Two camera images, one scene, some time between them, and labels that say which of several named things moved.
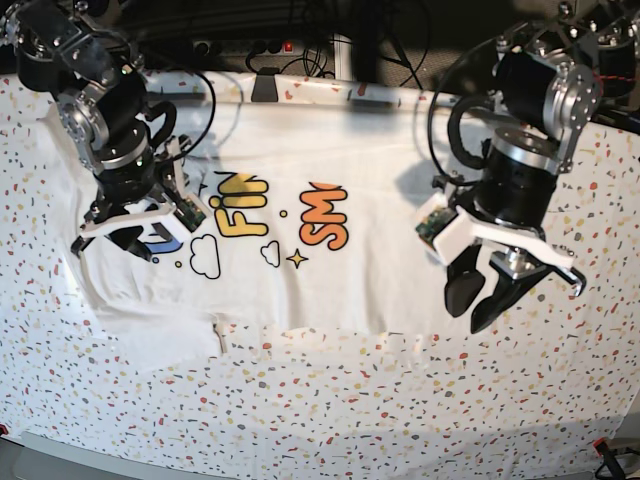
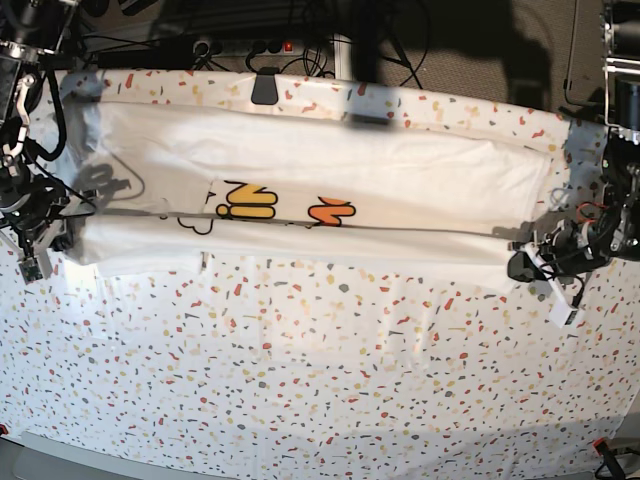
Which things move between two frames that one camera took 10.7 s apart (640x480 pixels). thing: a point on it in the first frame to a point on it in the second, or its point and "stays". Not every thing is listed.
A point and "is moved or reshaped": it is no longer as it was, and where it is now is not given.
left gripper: [126, 189] to [38, 222]
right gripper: [515, 183] to [571, 247]
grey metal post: [343, 57] stays
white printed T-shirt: [310, 222] is moved or reshaped
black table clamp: [265, 88] stays
